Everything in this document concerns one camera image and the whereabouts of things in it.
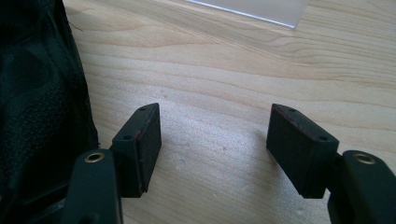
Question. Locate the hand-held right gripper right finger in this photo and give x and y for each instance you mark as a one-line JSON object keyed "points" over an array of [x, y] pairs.
{"points": [[295, 149]]}

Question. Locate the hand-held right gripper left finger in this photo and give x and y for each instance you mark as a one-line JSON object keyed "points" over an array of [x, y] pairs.
{"points": [[137, 152]]}

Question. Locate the black fabric bag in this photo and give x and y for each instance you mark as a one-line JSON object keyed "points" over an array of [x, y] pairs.
{"points": [[37, 102]]}

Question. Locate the clear plastic sheet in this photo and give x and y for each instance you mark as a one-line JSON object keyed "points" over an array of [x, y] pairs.
{"points": [[264, 9]]}

